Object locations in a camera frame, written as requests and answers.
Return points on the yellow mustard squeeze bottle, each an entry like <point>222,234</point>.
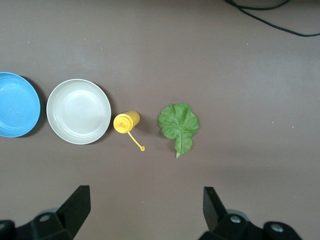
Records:
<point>126,121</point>

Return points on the blue round plate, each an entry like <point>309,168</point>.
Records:
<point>17,105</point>

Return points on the green lettuce leaf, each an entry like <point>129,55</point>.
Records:
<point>178,122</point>

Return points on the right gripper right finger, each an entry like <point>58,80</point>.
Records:
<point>225,225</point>

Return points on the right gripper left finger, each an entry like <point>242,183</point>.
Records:
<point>67,220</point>

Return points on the beige round plate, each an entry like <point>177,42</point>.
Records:
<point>78,112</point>

